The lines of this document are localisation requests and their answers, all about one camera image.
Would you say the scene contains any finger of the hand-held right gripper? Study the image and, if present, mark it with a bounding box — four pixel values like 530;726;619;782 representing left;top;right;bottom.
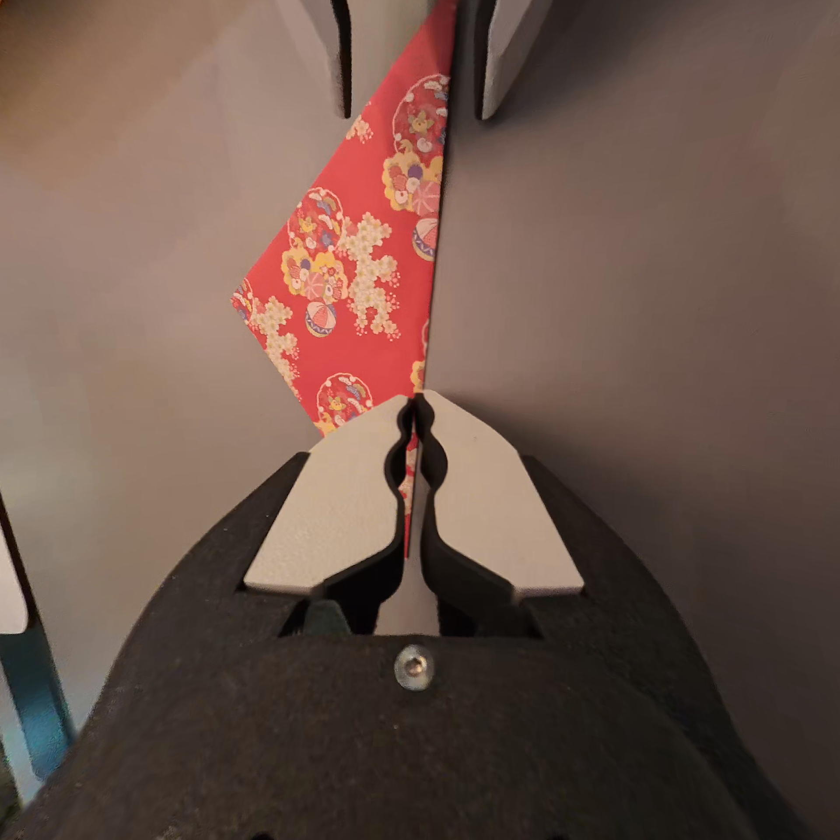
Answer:
274;0;354;120
474;0;543;122

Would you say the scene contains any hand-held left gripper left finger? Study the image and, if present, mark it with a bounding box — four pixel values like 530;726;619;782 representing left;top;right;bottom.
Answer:
243;392;418;636

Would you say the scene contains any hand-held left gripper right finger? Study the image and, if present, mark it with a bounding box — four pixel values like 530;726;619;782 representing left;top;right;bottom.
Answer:
415;390;586;637

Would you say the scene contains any teal frame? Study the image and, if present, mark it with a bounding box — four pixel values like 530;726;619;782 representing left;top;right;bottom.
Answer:
0;623;74;798

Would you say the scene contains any red floral origami paper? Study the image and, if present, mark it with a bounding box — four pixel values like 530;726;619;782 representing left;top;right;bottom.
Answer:
231;0;459;560

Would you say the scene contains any white panel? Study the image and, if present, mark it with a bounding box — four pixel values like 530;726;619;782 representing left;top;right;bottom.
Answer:
0;518;31;636

